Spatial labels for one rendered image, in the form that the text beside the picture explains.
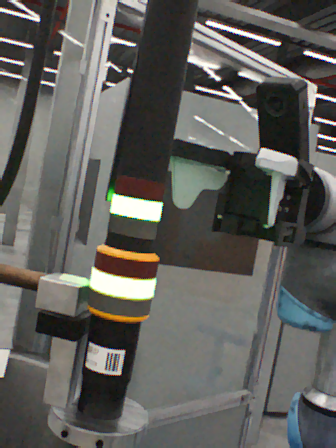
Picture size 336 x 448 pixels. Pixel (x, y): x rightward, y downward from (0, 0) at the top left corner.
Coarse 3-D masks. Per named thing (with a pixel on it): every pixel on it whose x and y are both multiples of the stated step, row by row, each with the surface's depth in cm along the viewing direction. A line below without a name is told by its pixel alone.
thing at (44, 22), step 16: (48, 0) 37; (48, 16) 37; (48, 32) 37; (32, 64) 37; (32, 80) 37; (32, 96) 37; (32, 112) 37; (16, 144) 37; (16, 160) 37; (16, 176) 38; (0, 192) 38
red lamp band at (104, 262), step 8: (96, 256) 36; (104, 256) 35; (112, 256) 34; (96, 264) 35; (104, 264) 35; (112, 264) 34; (120, 264) 34; (128, 264) 34; (136, 264) 34; (144, 264) 35; (152, 264) 35; (112, 272) 34; (120, 272) 34; (128, 272) 34; (136, 272) 34; (144, 272) 35; (152, 272) 35
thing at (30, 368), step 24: (24, 360) 54; (48, 360) 55; (0, 384) 52; (24, 384) 52; (0, 408) 50; (24, 408) 50; (48, 408) 51; (0, 432) 48; (24, 432) 49; (48, 432) 49
